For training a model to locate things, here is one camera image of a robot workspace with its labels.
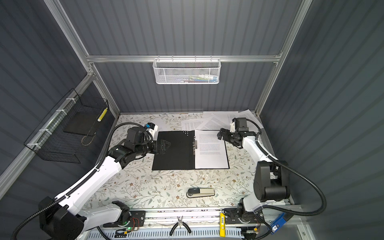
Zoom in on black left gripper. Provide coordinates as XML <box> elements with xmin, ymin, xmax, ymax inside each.
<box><xmin>134</xmin><ymin>138</ymin><xmax>170</xmax><ymax>158</ymax></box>

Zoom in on black file folder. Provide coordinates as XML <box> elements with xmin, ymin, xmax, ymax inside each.
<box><xmin>151</xmin><ymin>129</ymin><xmax>231</xmax><ymax>171</ymax></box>

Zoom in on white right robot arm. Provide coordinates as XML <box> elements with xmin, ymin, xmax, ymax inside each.
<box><xmin>217</xmin><ymin>118</ymin><xmax>327</xmax><ymax>219</ymax></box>

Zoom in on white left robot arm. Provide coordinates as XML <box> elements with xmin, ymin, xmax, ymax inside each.
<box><xmin>11</xmin><ymin>122</ymin><xmax>166</xmax><ymax>240</ymax></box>

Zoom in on grey black stapler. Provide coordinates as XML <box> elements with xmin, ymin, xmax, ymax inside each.
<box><xmin>186</xmin><ymin>188</ymin><xmax>215</xmax><ymax>198</ymax></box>

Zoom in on pens in white basket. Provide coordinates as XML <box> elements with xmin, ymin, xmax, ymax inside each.
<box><xmin>179</xmin><ymin>75</ymin><xmax>219</xmax><ymax>84</ymax></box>

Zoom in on yellow marker in basket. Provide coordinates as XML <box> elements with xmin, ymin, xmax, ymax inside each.
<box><xmin>97</xmin><ymin>108</ymin><xmax>109</xmax><ymax>122</ymax></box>

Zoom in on black pad in basket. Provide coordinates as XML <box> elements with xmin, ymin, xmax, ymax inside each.
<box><xmin>64</xmin><ymin>113</ymin><xmax>101</xmax><ymax>137</ymax></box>

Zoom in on yellow utility knife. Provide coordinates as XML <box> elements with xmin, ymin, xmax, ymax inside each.
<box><xmin>219</xmin><ymin>213</ymin><xmax>226</xmax><ymax>238</ymax></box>

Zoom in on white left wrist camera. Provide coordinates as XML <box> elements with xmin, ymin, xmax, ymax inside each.
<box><xmin>145</xmin><ymin>123</ymin><xmax>158</xmax><ymax>140</ymax></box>

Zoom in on white wire mesh basket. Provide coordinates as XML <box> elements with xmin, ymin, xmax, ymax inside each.
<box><xmin>153</xmin><ymin>59</ymin><xmax>222</xmax><ymax>85</ymax></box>

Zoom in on black handled pliers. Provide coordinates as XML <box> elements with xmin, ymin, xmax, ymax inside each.
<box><xmin>170</xmin><ymin>216</ymin><xmax>192</xmax><ymax>236</ymax></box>

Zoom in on black wire basket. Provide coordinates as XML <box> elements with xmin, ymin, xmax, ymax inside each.
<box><xmin>24</xmin><ymin>89</ymin><xmax>109</xmax><ymax>164</ymax></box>

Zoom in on blue tool handle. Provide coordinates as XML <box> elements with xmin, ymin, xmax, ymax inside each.
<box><xmin>271</xmin><ymin>213</ymin><xmax>294</xmax><ymax>235</ymax></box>

